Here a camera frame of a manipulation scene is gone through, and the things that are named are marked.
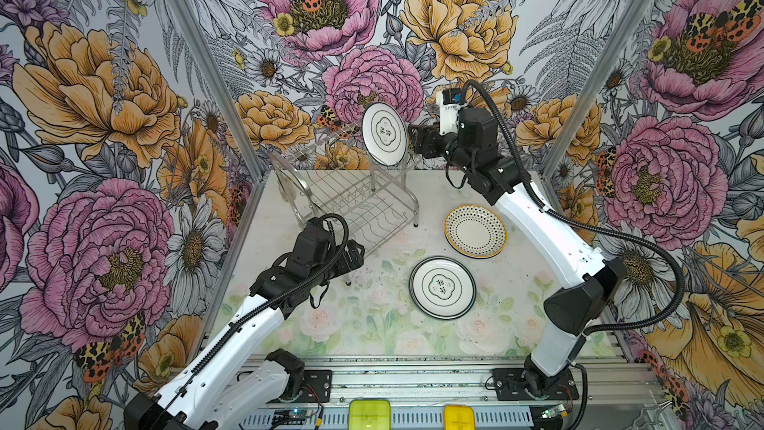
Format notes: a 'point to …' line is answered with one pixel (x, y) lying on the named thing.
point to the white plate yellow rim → (475, 231)
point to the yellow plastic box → (459, 417)
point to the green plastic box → (369, 414)
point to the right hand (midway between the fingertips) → (418, 134)
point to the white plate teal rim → (442, 287)
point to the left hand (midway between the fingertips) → (349, 264)
